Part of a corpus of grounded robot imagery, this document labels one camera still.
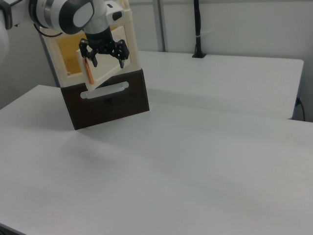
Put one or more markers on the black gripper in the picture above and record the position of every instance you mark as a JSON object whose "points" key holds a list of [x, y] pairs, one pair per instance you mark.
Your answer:
{"points": [[99, 39]]}

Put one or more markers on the cream cabinet door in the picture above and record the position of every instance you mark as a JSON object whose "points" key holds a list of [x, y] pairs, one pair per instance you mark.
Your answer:
{"points": [[107, 66]]}

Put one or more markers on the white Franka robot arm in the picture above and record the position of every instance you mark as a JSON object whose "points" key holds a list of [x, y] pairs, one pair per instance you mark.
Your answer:
{"points": [[63, 17]]}

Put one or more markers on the cream plastic cabinet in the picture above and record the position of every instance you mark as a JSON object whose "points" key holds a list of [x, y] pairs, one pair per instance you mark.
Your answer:
{"points": [[134, 44]]}

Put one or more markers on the dark brown drawer box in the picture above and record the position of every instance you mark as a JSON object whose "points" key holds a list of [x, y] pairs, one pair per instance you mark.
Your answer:
{"points": [[110, 110]]}

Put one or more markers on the black clamped pole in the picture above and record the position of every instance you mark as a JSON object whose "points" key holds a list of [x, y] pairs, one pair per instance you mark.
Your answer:
{"points": [[198, 22]]}

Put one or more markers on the grey metal partition post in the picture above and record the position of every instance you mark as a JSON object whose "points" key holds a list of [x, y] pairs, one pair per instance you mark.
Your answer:
{"points": [[160, 24]]}

